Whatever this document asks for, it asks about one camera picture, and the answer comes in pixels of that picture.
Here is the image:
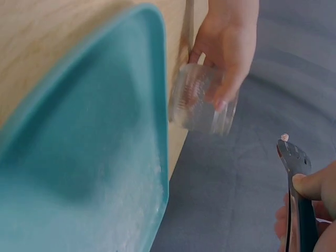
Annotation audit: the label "person's right hand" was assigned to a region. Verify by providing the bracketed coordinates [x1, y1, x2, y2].
[275, 159, 336, 252]

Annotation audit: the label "metal tongs with teal handle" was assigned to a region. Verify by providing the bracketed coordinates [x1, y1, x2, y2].
[276, 138, 320, 252]

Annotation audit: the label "person's left hand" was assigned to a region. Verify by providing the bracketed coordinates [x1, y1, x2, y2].
[187, 0, 261, 111]

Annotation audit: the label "teal plastic tray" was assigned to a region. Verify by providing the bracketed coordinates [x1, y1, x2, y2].
[0, 2, 170, 252]

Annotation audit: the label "clear ribbed glass cup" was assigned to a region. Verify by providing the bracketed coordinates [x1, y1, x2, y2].
[167, 62, 240, 138]

